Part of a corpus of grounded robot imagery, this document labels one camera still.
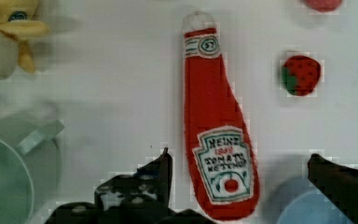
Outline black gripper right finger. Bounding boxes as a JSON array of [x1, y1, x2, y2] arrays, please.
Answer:
[[307, 153, 358, 224]]

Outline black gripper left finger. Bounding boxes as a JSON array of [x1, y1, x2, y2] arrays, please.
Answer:
[[94, 147, 172, 215]]

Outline red felt ketchup bottle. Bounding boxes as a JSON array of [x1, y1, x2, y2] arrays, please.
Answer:
[[183, 11, 260, 220]]

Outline green perforated strainer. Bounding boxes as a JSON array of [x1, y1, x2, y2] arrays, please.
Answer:
[[0, 118, 63, 224]]

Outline blue bowl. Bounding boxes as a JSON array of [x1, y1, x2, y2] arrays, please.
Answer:
[[270, 177, 354, 224]]

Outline red felt strawberry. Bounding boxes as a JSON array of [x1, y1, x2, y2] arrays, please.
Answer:
[[281, 55, 322, 96]]

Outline pink red felt fruit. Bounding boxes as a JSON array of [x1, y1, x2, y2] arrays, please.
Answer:
[[304, 0, 343, 12]]

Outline yellow white plush toy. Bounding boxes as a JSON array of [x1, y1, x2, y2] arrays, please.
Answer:
[[0, 0, 49, 80]]

